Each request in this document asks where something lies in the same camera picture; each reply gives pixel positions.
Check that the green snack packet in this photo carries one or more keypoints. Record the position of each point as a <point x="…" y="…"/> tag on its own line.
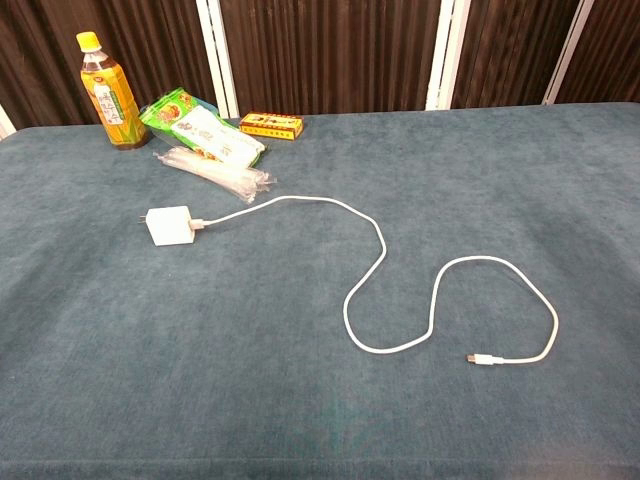
<point x="210" y="132"/>

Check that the clear plastic straw pack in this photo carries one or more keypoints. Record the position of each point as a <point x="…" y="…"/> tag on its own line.
<point x="215" y="172"/>

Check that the white cube wall charger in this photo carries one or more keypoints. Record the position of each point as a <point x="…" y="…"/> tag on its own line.
<point x="170" y="226"/>

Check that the white frame post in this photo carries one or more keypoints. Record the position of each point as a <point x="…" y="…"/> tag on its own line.
<point x="5" y="125"/>
<point x="220" y="65"/>
<point x="445" y="60"/>
<point x="567" y="55"/>

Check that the yellow red small box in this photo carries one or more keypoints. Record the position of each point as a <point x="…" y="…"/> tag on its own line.
<point x="272" y="126"/>

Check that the brown pleated curtain panel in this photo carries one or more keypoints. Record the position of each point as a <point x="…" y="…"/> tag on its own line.
<point x="510" y="50"/>
<point x="330" y="50"/>
<point x="150" y="50"/>
<point x="615" y="50"/>

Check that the blue velvet tablecloth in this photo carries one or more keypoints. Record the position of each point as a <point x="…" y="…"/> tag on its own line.
<point x="300" y="400"/>

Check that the yellow tea bottle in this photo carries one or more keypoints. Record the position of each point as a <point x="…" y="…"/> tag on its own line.
<point x="110" y="100"/>

